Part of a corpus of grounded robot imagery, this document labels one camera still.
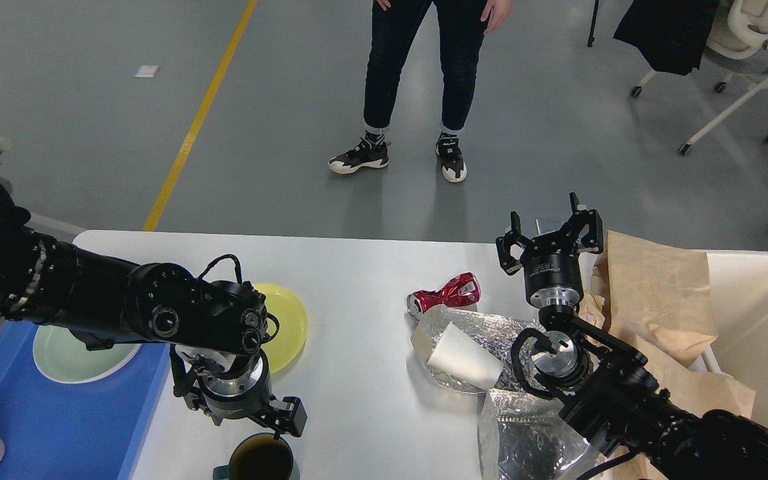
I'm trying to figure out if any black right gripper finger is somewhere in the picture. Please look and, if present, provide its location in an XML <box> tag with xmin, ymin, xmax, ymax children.
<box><xmin>495</xmin><ymin>211</ymin><xmax>535</xmax><ymax>276</ymax></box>
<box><xmin>555</xmin><ymin>193</ymin><xmax>604</xmax><ymax>255</ymax></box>

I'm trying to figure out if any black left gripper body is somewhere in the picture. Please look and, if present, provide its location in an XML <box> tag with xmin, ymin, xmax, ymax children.
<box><xmin>197</xmin><ymin>353</ymin><xmax>273</xmax><ymax>427</ymax></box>

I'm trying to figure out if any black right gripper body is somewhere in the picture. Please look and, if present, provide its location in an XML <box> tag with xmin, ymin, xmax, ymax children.
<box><xmin>520</xmin><ymin>235</ymin><xmax>584</xmax><ymax>308</ymax></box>

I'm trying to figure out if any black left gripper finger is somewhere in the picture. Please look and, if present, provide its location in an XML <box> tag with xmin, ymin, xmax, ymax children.
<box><xmin>251</xmin><ymin>396</ymin><xmax>308</xmax><ymax>438</ymax></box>

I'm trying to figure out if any dark teal mug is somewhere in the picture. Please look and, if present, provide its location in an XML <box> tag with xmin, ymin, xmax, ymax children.
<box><xmin>211</xmin><ymin>433</ymin><xmax>301</xmax><ymax>479</ymax></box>

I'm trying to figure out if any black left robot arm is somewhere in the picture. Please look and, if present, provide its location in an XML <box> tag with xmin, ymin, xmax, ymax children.
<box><xmin>0</xmin><ymin>185</ymin><xmax>308</xmax><ymax>437</ymax></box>

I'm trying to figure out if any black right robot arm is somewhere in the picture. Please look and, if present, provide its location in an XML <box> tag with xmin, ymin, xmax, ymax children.
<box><xmin>495</xmin><ymin>193</ymin><xmax>768</xmax><ymax>479</ymax></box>

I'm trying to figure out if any crushed red soda can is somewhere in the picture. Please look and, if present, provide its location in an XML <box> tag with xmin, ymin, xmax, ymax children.
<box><xmin>406</xmin><ymin>271</ymin><xmax>481</xmax><ymax>316</ymax></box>

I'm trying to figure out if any yellow plastic plate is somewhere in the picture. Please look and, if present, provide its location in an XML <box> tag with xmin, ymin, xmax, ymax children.
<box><xmin>253</xmin><ymin>283</ymin><xmax>308</xmax><ymax>373</ymax></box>

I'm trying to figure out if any crumpled silver foil bag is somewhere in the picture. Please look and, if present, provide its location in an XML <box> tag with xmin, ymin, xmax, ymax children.
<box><xmin>411</xmin><ymin>305</ymin><xmax>543</xmax><ymax>394</ymax></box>

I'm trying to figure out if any brown paper bag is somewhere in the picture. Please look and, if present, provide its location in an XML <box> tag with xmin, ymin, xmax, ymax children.
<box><xmin>581</xmin><ymin>231</ymin><xmax>755</xmax><ymax>417</ymax></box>

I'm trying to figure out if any white paper cup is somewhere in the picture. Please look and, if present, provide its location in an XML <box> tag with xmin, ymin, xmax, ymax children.
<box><xmin>427</xmin><ymin>323</ymin><xmax>504</xmax><ymax>390</ymax></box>

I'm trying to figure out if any silver foil bag front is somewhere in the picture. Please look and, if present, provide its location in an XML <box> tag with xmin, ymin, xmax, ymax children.
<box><xmin>477</xmin><ymin>389</ymin><xmax>605</xmax><ymax>479</ymax></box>

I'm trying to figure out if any white plastic bin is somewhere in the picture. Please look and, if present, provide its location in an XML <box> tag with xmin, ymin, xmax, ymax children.
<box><xmin>689</xmin><ymin>250</ymin><xmax>768</xmax><ymax>451</ymax></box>

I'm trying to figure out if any pale green plate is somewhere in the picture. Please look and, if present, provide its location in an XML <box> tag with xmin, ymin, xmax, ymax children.
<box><xmin>31</xmin><ymin>326</ymin><xmax>141</xmax><ymax>385</ymax></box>

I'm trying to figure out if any blue plastic tray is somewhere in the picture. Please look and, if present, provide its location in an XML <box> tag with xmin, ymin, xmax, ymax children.
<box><xmin>0</xmin><ymin>322</ymin><xmax>169</xmax><ymax>479</ymax></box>

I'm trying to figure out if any black jacket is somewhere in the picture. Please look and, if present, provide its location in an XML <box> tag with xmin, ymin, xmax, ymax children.
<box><xmin>613</xmin><ymin>1</ymin><xmax>720</xmax><ymax>76</ymax></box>

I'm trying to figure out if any person in dark jeans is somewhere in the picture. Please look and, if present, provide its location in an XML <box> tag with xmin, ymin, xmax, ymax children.
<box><xmin>328</xmin><ymin>0</ymin><xmax>515</xmax><ymax>183</ymax></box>

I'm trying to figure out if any white office chair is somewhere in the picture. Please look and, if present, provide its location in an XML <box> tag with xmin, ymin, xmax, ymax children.
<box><xmin>630</xmin><ymin>1</ymin><xmax>768</xmax><ymax>155</ymax></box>

